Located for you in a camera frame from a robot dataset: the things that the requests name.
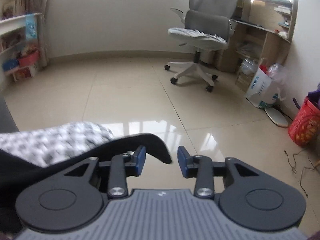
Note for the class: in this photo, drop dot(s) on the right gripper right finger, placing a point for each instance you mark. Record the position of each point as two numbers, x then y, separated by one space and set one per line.
203 169

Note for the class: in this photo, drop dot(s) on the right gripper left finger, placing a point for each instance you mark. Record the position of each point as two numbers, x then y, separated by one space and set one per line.
115 172

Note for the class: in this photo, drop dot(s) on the black t-shirt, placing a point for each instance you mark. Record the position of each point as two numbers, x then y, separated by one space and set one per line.
17 174

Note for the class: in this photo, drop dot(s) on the grey pebble-pattern quilt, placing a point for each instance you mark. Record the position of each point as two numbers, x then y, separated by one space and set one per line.
49 146

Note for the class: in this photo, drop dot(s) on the white slipper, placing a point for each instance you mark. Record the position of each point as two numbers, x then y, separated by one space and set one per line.
276 117

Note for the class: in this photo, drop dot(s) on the white blue paper bag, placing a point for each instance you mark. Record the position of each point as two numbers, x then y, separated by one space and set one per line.
267 87

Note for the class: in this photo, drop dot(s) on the red printed bucket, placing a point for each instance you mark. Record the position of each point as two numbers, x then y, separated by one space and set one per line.
305 126

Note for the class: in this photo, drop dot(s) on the grey mesh office chair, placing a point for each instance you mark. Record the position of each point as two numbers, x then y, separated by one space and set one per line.
207 27

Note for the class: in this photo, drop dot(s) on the pink storage basket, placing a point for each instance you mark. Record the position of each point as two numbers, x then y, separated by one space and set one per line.
29 59

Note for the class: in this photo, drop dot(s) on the wooden corner desk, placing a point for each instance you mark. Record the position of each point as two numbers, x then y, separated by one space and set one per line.
263 31

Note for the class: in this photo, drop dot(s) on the white bookshelf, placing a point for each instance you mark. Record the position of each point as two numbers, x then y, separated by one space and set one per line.
15 25

